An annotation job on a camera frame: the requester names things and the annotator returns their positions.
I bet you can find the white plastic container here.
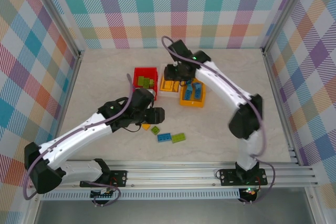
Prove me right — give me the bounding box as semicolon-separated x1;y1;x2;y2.
158;62;183;99

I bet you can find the red plastic container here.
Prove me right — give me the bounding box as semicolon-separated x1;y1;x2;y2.
133;67;160;101

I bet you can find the orange plastic container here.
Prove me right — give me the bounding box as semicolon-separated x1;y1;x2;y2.
179;77;207;109

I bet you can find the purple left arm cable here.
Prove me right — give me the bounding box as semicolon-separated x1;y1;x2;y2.
23;73;134;200

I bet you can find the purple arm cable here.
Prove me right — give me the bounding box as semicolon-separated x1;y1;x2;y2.
162;36;276;204
23;73;134;200

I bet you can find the wide aluminium mounting rail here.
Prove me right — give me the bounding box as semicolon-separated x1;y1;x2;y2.
62;159;320;188

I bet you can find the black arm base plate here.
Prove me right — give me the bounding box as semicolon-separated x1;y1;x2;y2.
219;167;268;187
80;170;129;188

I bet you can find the aluminium table edge rail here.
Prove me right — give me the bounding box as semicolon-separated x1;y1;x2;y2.
23;50;85;224
262;49;326;224

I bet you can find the slotted white cable duct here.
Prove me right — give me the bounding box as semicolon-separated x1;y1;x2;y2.
41;190;241;201

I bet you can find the aluminium frame post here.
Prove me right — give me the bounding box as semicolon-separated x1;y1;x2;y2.
31;0;85;59
261;0;316;57

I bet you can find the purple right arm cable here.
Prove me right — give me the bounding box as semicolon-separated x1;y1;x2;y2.
162;36;276;204

